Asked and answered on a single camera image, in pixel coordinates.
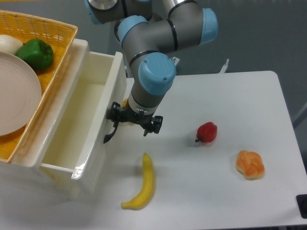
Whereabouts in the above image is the white clamp post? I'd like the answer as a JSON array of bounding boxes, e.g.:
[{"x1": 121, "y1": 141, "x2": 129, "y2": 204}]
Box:
[{"x1": 218, "y1": 59, "x2": 229, "y2": 74}]

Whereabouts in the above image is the black top drawer handle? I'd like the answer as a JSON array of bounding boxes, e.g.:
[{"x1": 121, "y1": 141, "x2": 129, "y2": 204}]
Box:
[{"x1": 103, "y1": 122, "x2": 118, "y2": 144}]

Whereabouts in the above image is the green bell pepper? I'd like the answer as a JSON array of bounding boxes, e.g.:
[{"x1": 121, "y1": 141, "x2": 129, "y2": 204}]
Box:
[{"x1": 16, "y1": 39, "x2": 53, "y2": 71}]

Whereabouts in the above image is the pink plate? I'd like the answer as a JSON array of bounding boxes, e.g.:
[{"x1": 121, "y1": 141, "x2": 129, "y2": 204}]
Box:
[{"x1": 0, "y1": 52, "x2": 42, "y2": 136}]

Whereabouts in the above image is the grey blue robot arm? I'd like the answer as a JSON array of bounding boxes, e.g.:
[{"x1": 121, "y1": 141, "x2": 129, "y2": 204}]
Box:
[{"x1": 85, "y1": 0, "x2": 218, "y2": 134}]

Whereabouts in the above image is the white drawer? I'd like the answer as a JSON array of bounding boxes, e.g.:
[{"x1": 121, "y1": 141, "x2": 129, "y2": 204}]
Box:
[{"x1": 40, "y1": 52, "x2": 127, "y2": 199}]

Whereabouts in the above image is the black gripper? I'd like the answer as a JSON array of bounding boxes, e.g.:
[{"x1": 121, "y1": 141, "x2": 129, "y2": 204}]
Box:
[{"x1": 106, "y1": 102, "x2": 163, "y2": 137}]

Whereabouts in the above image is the yellow wicker basket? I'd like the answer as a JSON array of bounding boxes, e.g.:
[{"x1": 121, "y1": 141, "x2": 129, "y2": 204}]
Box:
[{"x1": 0, "y1": 10, "x2": 78, "y2": 163}]

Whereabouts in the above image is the red bell pepper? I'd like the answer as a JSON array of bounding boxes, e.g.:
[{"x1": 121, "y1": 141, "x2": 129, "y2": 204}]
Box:
[{"x1": 195, "y1": 122, "x2": 218, "y2": 143}]

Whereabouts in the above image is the white drawer cabinet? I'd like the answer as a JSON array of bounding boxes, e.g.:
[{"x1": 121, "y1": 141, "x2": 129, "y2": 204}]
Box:
[{"x1": 0, "y1": 38, "x2": 128, "y2": 201}]

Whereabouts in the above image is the black device at table edge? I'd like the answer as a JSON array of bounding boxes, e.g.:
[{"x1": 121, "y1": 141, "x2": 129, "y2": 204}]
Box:
[{"x1": 296, "y1": 194, "x2": 307, "y2": 219}]

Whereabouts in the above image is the orange knotted bread roll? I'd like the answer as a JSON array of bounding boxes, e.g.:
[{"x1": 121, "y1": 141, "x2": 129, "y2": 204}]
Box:
[{"x1": 236, "y1": 150, "x2": 265, "y2": 180}]

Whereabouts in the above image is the yellow bell pepper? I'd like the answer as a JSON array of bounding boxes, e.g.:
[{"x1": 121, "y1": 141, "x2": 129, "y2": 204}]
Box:
[{"x1": 121, "y1": 98, "x2": 136, "y2": 127}]

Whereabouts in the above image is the yellow banana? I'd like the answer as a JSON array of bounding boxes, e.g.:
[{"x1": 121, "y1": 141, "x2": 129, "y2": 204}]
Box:
[{"x1": 121, "y1": 153, "x2": 155, "y2": 210}]

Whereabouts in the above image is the white round vegetable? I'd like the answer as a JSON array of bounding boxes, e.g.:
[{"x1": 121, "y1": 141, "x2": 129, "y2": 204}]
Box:
[{"x1": 0, "y1": 34, "x2": 23, "y2": 55}]

